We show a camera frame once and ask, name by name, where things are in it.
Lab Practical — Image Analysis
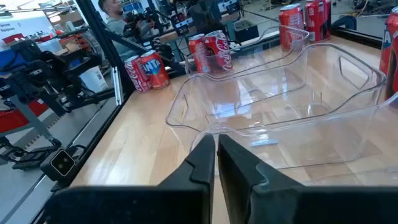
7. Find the person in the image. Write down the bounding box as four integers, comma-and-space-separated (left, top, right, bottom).
98, 0, 156, 58

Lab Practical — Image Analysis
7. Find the red Fanta can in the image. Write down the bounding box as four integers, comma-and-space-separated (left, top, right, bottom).
278, 2, 305, 52
378, 6, 398, 102
188, 33, 214, 75
139, 49, 170, 90

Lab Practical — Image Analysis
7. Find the red crate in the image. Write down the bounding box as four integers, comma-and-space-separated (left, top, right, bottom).
0, 98, 50, 134

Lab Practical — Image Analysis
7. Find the white printed sign board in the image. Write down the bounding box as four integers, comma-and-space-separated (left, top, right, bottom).
0, 14, 55, 44

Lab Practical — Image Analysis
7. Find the red Coca-Cola can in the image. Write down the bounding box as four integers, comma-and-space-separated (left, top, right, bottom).
304, 0, 332, 43
124, 55, 152, 93
204, 29, 233, 72

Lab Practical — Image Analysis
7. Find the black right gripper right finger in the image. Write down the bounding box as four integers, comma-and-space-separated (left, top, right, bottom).
217, 134, 398, 224

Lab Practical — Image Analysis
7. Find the white bucket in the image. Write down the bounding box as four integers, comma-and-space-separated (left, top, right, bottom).
79, 65, 109, 93

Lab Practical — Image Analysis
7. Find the black table-level camera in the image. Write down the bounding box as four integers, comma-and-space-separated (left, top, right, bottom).
39, 146, 83, 184

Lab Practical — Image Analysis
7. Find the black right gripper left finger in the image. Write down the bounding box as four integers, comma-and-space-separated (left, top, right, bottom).
43, 134, 216, 224

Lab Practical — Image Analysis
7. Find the black crate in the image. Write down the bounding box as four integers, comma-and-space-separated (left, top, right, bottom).
233, 19, 259, 44

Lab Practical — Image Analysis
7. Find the silver frame bracket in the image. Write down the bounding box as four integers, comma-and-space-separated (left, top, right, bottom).
111, 66, 124, 106

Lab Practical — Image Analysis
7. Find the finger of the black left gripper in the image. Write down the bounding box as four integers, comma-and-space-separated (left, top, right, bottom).
170, 12, 210, 35
207, 0, 241, 35

